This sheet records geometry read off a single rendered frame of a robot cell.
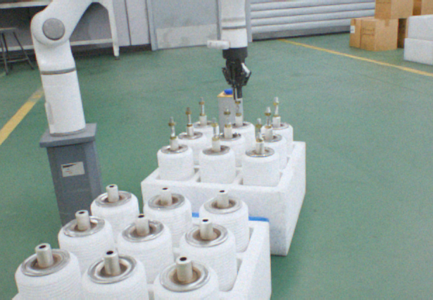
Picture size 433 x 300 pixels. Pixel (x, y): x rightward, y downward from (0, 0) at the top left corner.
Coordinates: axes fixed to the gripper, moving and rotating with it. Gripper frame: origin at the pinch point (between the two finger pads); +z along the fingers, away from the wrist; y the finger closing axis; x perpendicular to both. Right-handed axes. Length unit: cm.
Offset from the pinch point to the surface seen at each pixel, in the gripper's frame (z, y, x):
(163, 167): 14.0, -7.6, 30.4
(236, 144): 11.0, -12.2, 9.7
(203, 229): 8, -52, 44
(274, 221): 25.5, -32.9, 13.3
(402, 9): -3, 179, -327
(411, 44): 21, 126, -268
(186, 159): 12.2, -10.6, 24.8
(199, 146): 12.2, -3.2, 16.4
